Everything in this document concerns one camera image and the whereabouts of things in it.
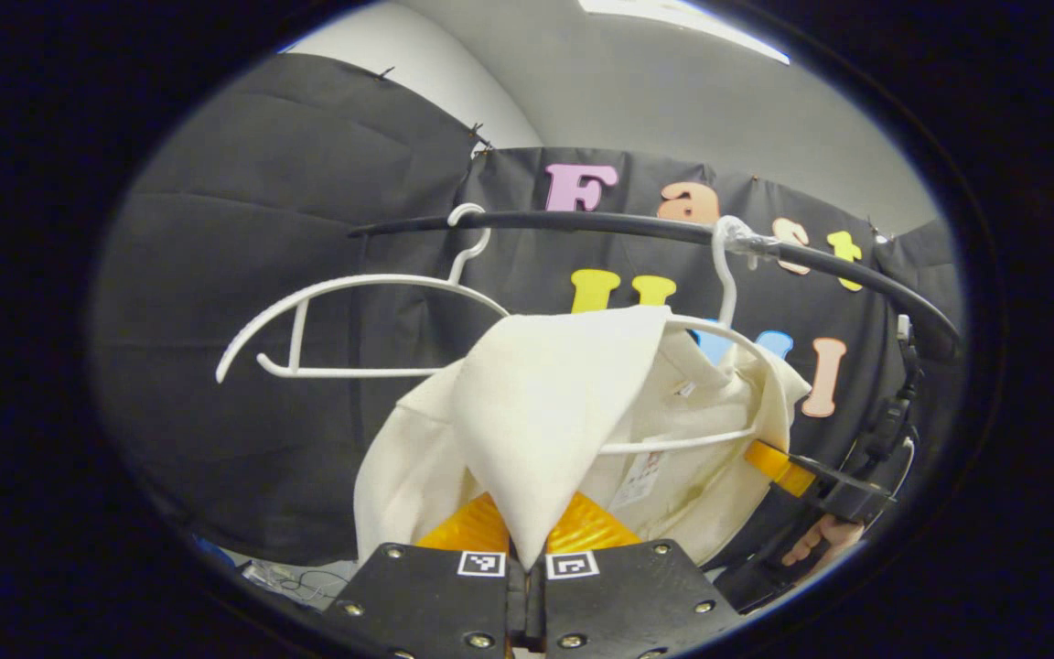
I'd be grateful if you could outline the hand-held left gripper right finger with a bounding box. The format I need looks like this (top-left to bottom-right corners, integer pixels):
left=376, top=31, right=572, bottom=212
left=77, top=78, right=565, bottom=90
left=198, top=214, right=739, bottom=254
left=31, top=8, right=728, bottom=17
left=525, top=491, right=746, bottom=659

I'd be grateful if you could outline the white plastic clothes hanger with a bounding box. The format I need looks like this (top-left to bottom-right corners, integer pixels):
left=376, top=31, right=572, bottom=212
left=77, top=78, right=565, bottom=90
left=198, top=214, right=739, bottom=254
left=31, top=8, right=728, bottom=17
left=216, top=203, right=511, bottom=384
left=597, top=216, right=780, bottom=457

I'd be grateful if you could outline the large ceiling light panel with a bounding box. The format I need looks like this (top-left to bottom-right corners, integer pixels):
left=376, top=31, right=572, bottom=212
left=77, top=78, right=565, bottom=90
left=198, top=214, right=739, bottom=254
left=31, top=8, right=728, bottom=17
left=579, top=0, right=791, bottom=65

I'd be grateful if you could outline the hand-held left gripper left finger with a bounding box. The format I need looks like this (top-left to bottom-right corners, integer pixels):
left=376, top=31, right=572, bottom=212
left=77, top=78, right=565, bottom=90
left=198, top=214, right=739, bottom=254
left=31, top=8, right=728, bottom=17
left=318, top=492, right=528, bottom=659

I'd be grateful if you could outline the black backdrop cloth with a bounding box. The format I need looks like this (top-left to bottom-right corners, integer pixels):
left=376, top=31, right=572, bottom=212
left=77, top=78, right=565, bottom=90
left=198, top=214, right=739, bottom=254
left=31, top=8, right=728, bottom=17
left=92, top=53, right=967, bottom=568

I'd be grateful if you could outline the cream collared shirt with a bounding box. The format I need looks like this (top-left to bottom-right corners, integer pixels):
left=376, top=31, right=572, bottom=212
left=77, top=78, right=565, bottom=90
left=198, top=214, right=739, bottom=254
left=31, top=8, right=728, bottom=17
left=353, top=305, right=812, bottom=573

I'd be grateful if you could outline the thin black cable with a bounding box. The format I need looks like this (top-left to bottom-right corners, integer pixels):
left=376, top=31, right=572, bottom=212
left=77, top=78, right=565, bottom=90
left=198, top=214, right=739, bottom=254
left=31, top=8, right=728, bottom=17
left=243, top=560, right=354, bottom=605

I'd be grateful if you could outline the black garment rack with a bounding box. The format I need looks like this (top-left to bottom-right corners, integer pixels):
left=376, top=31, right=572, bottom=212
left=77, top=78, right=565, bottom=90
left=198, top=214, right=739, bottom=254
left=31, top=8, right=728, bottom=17
left=347, top=211, right=963, bottom=362

